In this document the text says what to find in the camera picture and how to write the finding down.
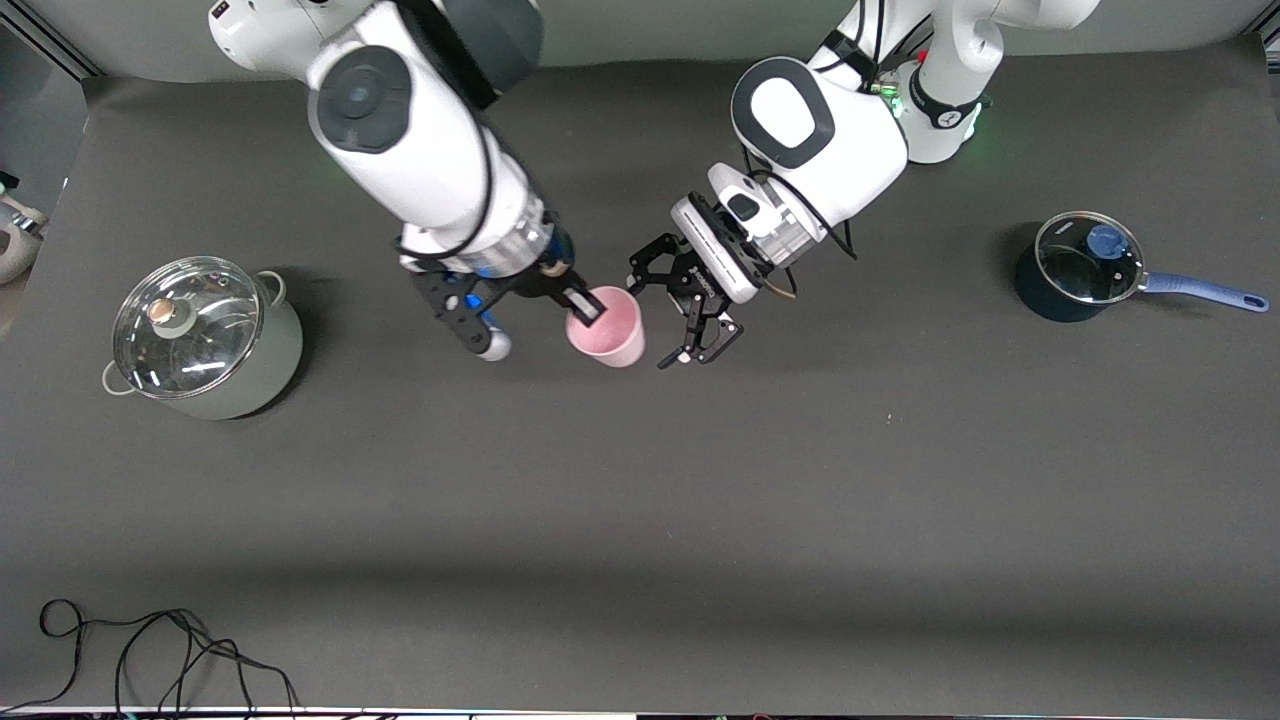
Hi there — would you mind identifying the pink plastic cup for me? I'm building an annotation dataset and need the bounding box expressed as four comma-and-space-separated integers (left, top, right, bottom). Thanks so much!
565, 285, 647, 369

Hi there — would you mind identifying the dark grey table mat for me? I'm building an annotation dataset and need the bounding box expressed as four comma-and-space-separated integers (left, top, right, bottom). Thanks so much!
0, 38, 1280, 713

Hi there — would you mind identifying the sage green cooking pot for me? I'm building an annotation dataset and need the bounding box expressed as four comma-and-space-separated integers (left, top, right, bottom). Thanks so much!
100, 262, 305, 421

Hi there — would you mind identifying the glass lid with beige knob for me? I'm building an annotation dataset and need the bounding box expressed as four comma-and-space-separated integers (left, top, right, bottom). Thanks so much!
112, 256, 264, 400

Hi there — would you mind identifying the dark blue saucepan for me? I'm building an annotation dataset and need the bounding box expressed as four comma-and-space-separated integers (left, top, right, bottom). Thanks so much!
1013, 222, 1271, 324

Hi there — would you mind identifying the glass lid with blue knob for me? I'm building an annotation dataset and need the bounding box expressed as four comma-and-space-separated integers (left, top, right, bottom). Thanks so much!
1035, 210, 1147, 306

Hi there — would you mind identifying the beige grey device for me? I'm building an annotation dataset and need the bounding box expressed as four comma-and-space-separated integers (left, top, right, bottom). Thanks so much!
0, 170, 48, 287

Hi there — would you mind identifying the thin black loose cable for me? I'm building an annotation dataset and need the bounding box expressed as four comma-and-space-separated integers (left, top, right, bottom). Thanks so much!
0, 598, 303, 720

